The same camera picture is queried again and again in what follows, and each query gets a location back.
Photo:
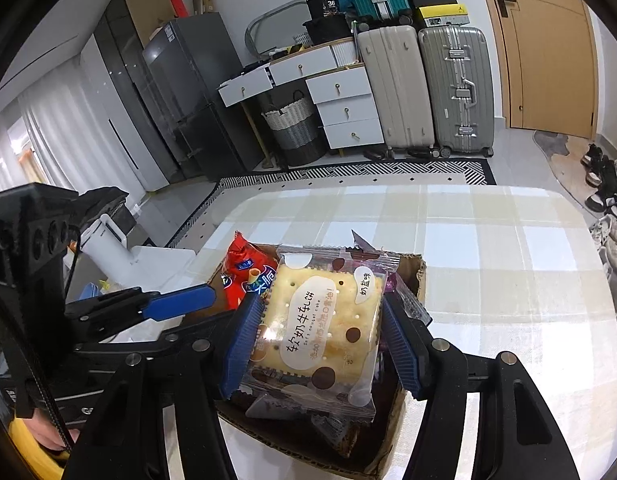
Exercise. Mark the white suitcase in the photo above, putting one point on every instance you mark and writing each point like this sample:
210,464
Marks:
396,90

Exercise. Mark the silver suitcase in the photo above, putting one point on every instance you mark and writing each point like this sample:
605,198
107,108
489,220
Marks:
456,90

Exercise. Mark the red chip packet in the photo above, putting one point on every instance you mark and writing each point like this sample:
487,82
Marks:
243,270

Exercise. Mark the purple candy packet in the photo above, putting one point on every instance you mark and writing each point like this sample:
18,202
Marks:
408,300

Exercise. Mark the woven laundry basket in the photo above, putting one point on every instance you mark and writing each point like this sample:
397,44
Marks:
296,130

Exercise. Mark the person's left hand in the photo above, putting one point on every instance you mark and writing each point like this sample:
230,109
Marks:
43,435

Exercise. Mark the clear dotted cracker packet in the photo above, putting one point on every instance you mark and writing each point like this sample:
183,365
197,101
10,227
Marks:
318,330

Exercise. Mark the black white patterned rug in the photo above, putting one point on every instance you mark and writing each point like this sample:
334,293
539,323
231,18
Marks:
368,172

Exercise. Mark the grey refrigerator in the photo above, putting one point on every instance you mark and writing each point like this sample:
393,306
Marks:
203,100

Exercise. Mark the black storage box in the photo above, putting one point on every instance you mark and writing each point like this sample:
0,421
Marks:
327,30

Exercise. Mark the white cylindrical appliance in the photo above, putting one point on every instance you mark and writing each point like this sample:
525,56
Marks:
106,245

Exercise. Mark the pile of shoes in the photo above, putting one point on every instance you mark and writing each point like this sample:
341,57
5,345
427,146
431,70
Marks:
606,195

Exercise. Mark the white drawer dresser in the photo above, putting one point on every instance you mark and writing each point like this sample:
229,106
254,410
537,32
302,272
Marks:
343,110

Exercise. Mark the white sheer curtain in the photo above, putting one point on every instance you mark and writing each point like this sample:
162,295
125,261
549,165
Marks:
53,135

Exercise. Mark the person's left forearm yellow sleeve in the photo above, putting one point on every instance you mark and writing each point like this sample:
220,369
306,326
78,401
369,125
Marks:
26,455

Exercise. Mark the brown cardboard box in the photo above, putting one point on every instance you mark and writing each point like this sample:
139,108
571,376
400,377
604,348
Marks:
388,440

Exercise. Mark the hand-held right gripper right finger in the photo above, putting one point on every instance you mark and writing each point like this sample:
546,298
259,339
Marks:
403,350

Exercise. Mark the dark glass cabinet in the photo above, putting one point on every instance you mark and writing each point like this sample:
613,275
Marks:
133,100

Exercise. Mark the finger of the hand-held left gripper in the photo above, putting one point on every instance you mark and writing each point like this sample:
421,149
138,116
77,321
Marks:
188,332
183,301

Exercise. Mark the beige checked tablecloth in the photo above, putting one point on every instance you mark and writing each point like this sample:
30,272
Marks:
488,260

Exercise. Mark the wooden door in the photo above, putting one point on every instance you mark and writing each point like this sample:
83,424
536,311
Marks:
543,60

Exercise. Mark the black paper bag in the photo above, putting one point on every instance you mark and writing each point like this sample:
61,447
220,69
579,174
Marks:
322,2

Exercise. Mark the oval mirror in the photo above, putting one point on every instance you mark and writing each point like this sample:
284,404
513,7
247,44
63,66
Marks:
268,30

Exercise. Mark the large flat cardboard box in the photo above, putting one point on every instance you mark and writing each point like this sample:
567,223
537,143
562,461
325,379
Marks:
146,10

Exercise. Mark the grey doormat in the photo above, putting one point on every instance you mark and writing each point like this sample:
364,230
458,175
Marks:
558,160

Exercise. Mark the red paper bag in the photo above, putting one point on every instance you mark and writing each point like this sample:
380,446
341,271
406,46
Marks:
178,4

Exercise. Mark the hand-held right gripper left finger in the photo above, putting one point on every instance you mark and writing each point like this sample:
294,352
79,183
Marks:
241,345

